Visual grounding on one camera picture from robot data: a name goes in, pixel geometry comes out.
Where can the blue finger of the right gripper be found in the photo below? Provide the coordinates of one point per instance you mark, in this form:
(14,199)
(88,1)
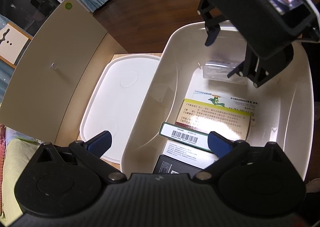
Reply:
(238,70)
(212,33)

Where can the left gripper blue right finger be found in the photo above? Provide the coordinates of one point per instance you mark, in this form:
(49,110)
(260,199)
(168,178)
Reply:
(229,153)

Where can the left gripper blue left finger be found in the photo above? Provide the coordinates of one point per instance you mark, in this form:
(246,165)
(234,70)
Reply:
(89,153)

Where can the clear plastic case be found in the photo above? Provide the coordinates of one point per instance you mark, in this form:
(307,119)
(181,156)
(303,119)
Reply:
(218,70)

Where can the green barcode box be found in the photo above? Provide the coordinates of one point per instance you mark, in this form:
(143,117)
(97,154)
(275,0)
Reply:
(186,136)

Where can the white text medicine box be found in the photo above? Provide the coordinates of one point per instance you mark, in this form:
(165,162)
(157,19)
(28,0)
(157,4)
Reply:
(189,155)

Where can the yellow beige medicine box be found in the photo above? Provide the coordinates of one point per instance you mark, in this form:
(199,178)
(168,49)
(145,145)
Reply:
(204,117)

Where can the white box with green plant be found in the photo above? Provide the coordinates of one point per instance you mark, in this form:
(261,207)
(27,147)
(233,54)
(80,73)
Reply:
(235,103)

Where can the white plastic bin lid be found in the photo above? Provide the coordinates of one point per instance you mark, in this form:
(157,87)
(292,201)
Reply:
(117,99)

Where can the black box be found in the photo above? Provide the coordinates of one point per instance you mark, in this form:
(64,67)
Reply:
(168,165)

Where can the white plastic storage bin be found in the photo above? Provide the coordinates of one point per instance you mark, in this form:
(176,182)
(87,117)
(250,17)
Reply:
(284,110)

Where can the beige wooden nightstand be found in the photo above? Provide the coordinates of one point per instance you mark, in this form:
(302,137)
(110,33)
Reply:
(49,71)

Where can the yellow-green bed sheet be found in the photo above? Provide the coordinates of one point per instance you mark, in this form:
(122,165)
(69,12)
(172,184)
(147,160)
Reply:
(17,156)

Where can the framed white picture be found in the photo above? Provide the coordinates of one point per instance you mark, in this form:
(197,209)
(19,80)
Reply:
(13,43)

